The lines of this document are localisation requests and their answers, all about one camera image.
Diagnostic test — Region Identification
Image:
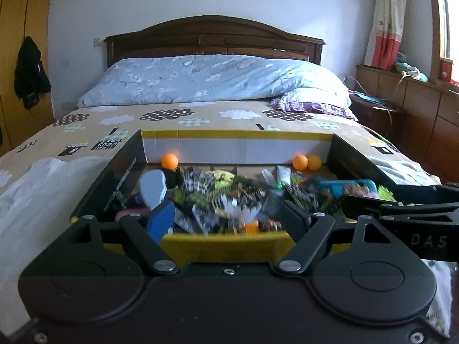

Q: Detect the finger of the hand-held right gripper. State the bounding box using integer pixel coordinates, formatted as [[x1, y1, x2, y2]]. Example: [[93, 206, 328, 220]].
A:
[[392, 183, 459, 210], [340, 194, 404, 223]]

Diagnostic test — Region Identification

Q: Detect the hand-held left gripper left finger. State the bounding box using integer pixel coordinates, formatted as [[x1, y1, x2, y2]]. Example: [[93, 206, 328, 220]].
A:
[[54, 201, 180, 276]]

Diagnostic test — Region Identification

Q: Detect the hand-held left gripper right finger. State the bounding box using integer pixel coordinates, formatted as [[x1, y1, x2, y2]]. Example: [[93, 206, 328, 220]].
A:
[[274, 201, 413, 276]]

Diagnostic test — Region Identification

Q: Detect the heap of mixed small packets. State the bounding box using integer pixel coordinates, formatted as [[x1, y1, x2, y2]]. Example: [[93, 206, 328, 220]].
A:
[[115, 167, 395, 235]]

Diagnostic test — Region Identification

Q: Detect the black and yellow cardboard box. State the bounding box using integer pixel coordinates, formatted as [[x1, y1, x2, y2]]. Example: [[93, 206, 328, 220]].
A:
[[70, 129, 442, 270]]

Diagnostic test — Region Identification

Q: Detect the teal rectangular case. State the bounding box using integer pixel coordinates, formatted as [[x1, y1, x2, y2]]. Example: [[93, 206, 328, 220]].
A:
[[318, 179, 378, 198]]

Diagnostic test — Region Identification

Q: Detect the grey-blue oval paddle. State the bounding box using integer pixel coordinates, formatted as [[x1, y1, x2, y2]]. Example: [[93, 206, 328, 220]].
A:
[[139, 169, 168, 210]]

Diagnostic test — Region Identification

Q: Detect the wooden side cabinet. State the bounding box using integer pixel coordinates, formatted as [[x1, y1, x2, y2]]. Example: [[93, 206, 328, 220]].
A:
[[355, 64, 459, 183]]

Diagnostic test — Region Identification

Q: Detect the dark wooden nightstand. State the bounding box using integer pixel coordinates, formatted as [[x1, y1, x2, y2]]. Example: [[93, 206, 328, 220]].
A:
[[349, 91, 407, 140]]

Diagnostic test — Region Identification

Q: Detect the purple frilled pillow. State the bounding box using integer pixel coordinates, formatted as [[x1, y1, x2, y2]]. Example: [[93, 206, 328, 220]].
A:
[[270, 87, 359, 122]]

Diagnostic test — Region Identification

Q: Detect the tan printed bedsheet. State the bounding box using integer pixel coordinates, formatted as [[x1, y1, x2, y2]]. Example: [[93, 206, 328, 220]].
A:
[[0, 98, 438, 201]]

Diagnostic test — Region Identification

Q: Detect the white fluffy blanket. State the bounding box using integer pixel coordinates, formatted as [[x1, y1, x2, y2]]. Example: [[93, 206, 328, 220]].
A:
[[0, 156, 453, 344]]

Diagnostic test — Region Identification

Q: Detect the green cloth heap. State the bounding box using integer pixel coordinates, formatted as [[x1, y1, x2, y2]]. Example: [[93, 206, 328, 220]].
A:
[[394, 52, 429, 83]]

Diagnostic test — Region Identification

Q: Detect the light blue floral duvet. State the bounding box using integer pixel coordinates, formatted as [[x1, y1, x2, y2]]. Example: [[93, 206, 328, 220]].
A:
[[77, 54, 353, 108]]

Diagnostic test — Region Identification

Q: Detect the white and red curtain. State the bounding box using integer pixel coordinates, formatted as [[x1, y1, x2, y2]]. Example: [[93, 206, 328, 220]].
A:
[[364, 0, 407, 70]]

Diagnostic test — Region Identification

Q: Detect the dark wooden headboard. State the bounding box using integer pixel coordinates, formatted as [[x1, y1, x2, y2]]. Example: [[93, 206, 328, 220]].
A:
[[103, 15, 327, 70]]

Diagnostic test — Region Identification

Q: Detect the black hanging jacket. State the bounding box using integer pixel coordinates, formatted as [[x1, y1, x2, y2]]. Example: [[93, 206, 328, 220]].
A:
[[13, 36, 52, 110]]

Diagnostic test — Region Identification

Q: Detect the wooden wardrobe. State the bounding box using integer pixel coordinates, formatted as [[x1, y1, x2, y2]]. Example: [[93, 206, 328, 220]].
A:
[[0, 0, 56, 158]]

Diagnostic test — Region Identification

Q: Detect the white cable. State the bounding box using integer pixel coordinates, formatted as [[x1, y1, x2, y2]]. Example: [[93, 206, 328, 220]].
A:
[[344, 72, 409, 124]]

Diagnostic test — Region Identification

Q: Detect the wooden window frame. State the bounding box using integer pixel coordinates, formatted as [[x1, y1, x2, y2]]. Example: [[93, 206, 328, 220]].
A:
[[427, 0, 459, 87]]

